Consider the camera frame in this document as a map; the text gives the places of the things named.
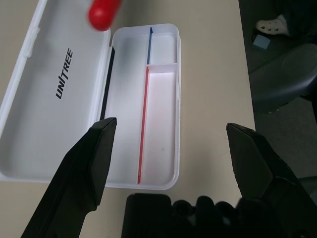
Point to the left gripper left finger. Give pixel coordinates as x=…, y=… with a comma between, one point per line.
x=74, y=173

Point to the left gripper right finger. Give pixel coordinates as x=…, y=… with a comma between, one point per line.
x=252, y=161

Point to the white Unitree pencil case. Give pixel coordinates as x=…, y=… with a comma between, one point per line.
x=49, y=111

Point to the red black marker pen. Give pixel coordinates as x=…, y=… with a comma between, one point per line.
x=101, y=15

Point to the small blue grey block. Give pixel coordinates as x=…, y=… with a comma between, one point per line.
x=261, y=42

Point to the white clog shoe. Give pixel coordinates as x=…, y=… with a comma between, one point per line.
x=272, y=24

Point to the dark trouser leg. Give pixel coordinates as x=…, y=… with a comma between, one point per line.
x=299, y=10

